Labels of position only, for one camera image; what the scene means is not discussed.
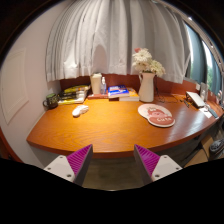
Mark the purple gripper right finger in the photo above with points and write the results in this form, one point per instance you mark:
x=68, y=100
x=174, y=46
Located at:
x=152, y=166

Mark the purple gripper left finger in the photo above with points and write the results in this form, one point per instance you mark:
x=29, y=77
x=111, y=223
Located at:
x=72, y=167

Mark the pink cartoon mouse pad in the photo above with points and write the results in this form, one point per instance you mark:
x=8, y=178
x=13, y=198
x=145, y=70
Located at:
x=156, y=115

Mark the white computer mouse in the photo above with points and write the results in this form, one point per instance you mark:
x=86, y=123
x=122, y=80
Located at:
x=81, y=109

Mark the dark green mug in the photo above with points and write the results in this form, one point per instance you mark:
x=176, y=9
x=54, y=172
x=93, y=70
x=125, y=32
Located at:
x=51, y=101

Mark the stack of yellow-green books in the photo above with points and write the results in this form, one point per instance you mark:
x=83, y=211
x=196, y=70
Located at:
x=73, y=95

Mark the orange book under blue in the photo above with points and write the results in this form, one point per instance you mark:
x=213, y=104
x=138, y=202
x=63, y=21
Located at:
x=133, y=95

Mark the white flower vase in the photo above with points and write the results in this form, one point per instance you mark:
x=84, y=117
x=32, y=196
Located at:
x=146, y=91

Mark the white flat device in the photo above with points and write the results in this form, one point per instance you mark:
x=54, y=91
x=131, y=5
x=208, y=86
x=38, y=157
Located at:
x=196, y=99

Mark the small clear bottle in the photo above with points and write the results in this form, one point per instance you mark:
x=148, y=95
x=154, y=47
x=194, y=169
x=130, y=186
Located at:
x=103, y=86

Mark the white tissue container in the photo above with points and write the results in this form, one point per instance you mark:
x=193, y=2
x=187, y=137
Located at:
x=96, y=82

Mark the white and pink flowers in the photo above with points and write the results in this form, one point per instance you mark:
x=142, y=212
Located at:
x=144, y=63

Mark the white curtain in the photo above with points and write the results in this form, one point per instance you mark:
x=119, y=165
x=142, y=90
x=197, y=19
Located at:
x=101, y=35

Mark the small standing photo frame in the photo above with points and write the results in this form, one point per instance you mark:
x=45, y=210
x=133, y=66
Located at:
x=204, y=91

